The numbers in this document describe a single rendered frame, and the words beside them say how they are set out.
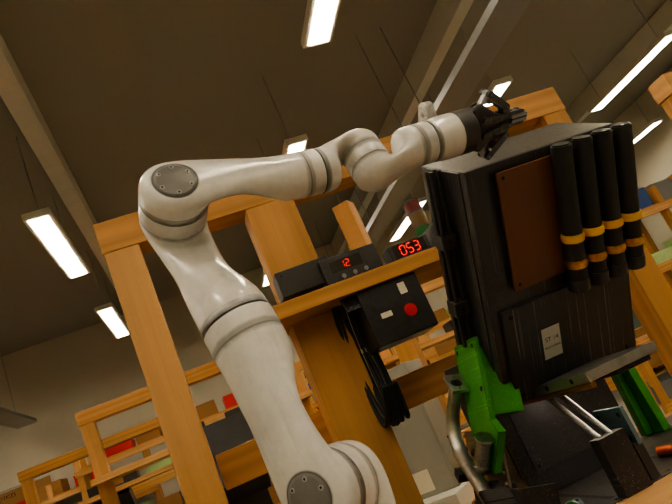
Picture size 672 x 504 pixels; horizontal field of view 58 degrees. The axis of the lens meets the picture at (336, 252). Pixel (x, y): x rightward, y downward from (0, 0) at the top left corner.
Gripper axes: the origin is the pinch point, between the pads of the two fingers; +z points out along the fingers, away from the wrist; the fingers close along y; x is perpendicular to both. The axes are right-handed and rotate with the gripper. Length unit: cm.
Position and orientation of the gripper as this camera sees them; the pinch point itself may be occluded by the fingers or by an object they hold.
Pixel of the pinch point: (515, 116)
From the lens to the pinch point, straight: 115.3
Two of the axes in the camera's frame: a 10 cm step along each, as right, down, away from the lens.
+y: -0.9, -8.6, -5.0
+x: -4.8, -4.0, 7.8
